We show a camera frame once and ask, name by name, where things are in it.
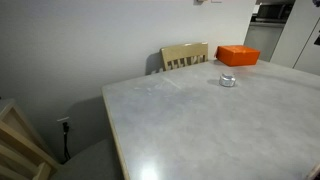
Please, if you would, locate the light wooden chair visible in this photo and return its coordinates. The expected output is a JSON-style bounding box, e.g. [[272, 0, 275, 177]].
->
[[160, 42, 210, 72]]

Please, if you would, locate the wooden slatted chair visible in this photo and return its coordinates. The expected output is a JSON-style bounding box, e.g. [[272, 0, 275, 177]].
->
[[0, 98, 62, 180]]

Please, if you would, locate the silver round container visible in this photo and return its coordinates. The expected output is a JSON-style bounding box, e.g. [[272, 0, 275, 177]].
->
[[218, 78, 237, 88]]

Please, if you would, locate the black plug and cable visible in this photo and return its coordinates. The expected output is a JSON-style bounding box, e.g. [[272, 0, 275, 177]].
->
[[61, 121, 72, 162]]

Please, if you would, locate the grey kitchen counter cabinet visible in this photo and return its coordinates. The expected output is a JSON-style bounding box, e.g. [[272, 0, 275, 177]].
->
[[243, 21, 287, 63]]

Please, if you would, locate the orange box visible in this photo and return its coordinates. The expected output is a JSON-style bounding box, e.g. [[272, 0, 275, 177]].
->
[[214, 44, 261, 67]]

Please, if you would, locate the black microwave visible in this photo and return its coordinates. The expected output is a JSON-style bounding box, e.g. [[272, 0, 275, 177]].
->
[[255, 2, 296, 22]]

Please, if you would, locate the white wall outlet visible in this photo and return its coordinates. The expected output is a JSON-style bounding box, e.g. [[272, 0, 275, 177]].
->
[[56, 116, 72, 125]]

